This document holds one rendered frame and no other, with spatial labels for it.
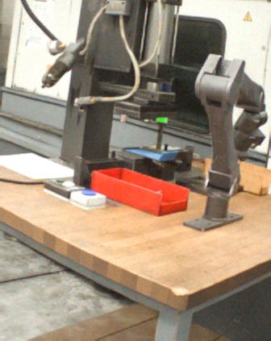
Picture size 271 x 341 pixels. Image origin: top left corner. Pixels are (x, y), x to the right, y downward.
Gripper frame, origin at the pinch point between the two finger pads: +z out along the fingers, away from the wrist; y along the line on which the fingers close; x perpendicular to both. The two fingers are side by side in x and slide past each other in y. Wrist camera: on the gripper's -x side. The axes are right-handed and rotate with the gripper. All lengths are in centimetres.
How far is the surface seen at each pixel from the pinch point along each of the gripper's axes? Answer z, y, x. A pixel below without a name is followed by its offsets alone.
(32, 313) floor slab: 138, 43, -15
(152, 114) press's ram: 1.7, 25.2, 6.5
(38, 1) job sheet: 45, 195, -49
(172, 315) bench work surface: 0, -44, 52
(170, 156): 9.5, 15.2, 1.2
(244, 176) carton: 6.8, 3.2, -23.3
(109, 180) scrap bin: 13.4, 9.4, 26.3
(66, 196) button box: 17.5, 8.0, 39.7
